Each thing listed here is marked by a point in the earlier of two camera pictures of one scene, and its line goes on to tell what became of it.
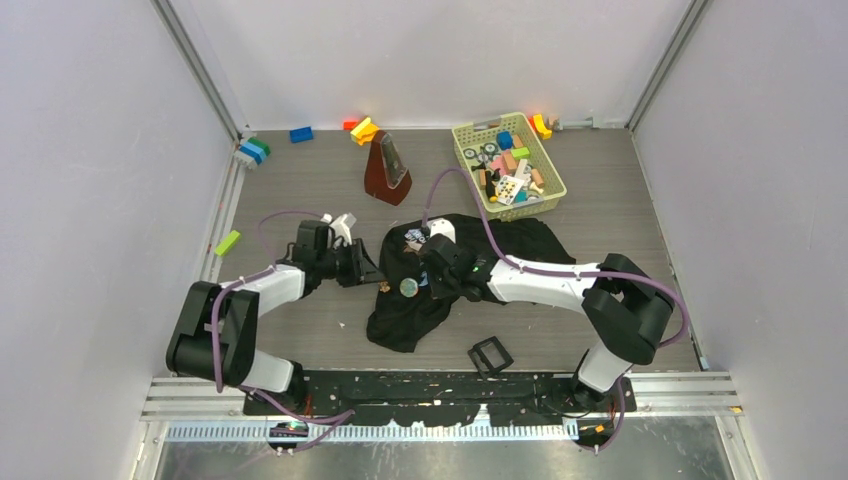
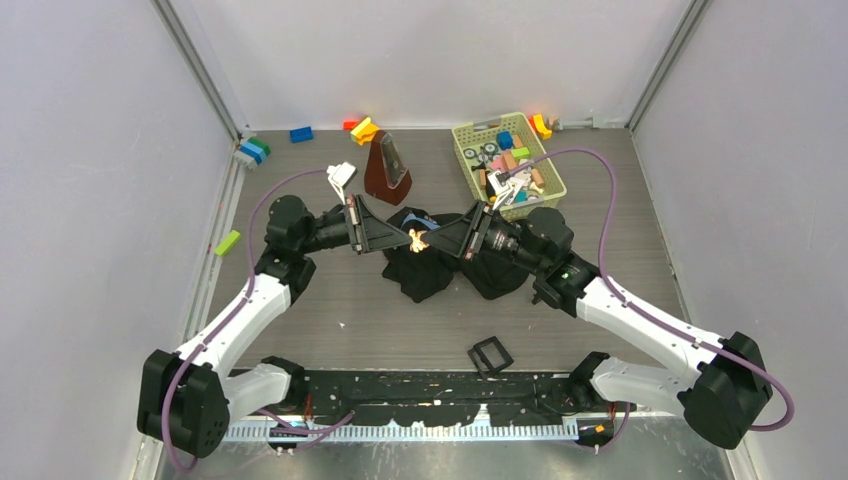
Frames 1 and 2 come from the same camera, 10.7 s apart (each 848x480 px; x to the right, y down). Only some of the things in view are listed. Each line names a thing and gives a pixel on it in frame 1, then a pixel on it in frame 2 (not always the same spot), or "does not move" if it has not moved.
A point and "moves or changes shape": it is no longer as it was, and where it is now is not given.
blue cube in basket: (504, 140) does not move
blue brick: (301, 134) does not move
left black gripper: (360, 264) -> (371, 233)
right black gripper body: (441, 285) -> (490, 236)
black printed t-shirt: (405, 309) moves or changes shape
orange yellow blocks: (537, 124) does not move
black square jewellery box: (490, 357) does not move
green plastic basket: (510, 170) does not move
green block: (227, 243) does not move
